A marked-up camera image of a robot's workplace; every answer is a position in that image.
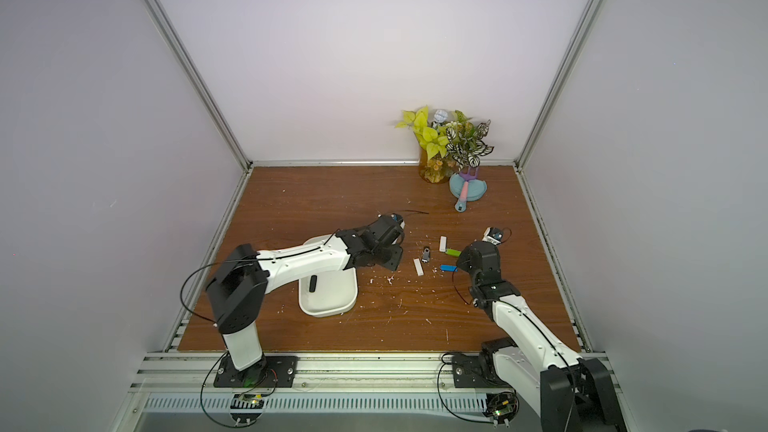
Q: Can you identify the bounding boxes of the right controller board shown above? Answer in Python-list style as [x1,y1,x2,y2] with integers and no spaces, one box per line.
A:
[483,391,520,427]

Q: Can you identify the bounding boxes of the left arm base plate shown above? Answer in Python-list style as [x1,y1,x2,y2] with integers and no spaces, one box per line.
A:
[213,353,299,389]

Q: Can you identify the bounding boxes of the white plastic storage box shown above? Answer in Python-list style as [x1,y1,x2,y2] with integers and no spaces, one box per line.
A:
[298,258,358,318]

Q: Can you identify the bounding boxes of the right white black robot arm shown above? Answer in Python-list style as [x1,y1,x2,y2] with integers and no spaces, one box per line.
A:
[457,241,627,431]

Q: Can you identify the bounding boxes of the left controller board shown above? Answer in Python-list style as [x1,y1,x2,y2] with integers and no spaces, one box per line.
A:
[229,394,266,428]

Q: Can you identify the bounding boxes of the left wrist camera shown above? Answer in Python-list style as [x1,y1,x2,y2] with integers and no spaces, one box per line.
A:
[391,213,405,226]

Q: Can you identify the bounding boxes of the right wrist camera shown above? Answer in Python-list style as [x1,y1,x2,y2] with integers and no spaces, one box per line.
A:
[482,227,504,245]

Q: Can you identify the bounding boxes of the pink purple toy rake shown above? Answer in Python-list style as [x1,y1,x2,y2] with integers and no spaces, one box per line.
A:
[457,167,479,208]

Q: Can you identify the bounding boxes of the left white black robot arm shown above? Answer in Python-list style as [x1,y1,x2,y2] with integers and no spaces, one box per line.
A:
[205,213,405,372]

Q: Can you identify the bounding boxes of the controller board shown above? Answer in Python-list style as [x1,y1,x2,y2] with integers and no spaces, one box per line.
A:
[229,394,266,428]
[483,391,520,427]

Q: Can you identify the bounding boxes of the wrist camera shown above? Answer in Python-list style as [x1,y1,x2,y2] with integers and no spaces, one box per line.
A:
[391,213,405,226]
[482,227,504,245]

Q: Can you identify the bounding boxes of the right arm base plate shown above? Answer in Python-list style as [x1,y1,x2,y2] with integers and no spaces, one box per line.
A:
[449,353,500,388]

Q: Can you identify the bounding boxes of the amber vase with plants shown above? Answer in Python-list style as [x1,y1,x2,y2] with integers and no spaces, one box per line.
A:
[396,106,494,184]

